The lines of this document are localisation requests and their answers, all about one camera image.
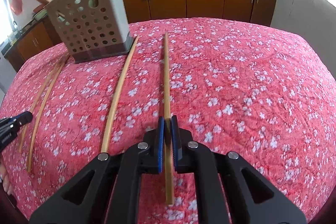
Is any red plastic bag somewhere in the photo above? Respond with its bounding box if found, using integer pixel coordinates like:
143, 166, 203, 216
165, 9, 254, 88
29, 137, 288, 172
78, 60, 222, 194
10, 0, 23, 16

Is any left hand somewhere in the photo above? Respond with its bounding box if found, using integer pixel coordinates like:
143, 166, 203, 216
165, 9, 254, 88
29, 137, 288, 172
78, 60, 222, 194
0, 160, 13, 196

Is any pink floral tablecloth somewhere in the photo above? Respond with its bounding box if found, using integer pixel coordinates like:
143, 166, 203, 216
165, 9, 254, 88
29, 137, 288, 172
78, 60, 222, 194
1, 18, 335, 220

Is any green basin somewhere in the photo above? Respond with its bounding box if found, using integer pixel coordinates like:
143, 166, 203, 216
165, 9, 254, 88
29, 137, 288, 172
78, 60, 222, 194
33, 9, 47, 21

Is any perforated utensil holder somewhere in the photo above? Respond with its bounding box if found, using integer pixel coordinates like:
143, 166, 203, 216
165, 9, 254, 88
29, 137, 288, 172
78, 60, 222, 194
46, 0, 134, 63

